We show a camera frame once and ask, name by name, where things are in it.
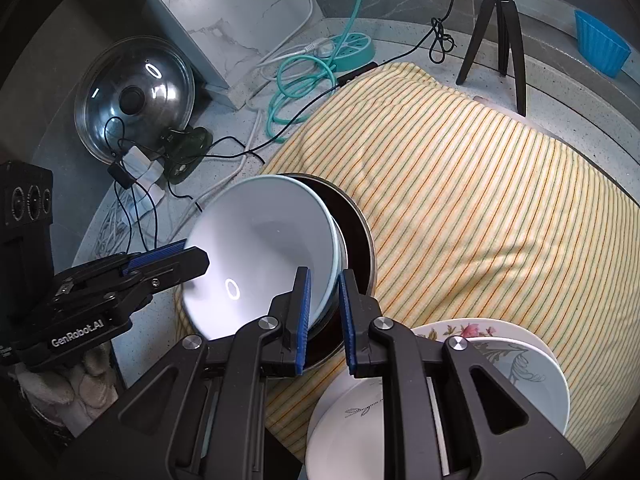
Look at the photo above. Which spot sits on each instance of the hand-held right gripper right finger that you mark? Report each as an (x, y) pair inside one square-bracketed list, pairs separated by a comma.
[(347, 320)]

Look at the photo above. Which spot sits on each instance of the white bowl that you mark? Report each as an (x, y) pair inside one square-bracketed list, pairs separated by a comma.
[(250, 240)]

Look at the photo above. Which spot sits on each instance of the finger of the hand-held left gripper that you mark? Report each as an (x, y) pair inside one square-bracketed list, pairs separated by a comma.
[(155, 257), (190, 262)]

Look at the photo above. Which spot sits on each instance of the floral print white plate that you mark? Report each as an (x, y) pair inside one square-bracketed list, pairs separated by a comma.
[(480, 329)]

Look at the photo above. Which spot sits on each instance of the white rag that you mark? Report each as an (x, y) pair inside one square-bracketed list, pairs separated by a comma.
[(65, 390)]

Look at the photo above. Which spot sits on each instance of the red steel bowl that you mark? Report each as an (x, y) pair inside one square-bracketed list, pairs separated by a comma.
[(357, 245)]

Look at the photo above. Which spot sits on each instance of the leaf print white plate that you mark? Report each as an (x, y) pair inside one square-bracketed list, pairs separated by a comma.
[(530, 385)]

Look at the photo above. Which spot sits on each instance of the glass pot lid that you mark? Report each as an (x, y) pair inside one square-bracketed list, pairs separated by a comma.
[(135, 90)]

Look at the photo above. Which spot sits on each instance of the black tripod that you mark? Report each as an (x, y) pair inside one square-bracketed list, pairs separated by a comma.
[(512, 25)]

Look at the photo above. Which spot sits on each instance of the teal round power strip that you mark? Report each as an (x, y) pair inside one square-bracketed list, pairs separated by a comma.
[(352, 50)]

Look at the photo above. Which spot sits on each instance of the white charger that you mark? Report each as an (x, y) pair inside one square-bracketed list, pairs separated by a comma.
[(142, 162)]

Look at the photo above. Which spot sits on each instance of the dark green clamp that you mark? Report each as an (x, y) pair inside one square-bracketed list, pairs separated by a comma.
[(185, 152)]

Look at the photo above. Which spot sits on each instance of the black adapter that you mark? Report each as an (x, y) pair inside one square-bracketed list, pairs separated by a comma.
[(120, 174)]

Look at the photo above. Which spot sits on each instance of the blue fluted silicone cup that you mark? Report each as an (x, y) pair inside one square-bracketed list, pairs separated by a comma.
[(600, 42)]

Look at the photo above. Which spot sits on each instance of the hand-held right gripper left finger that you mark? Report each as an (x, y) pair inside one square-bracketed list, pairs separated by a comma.
[(302, 320)]

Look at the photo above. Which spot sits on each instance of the striped yellow cloth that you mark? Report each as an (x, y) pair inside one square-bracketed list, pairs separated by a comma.
[(475, 185)]

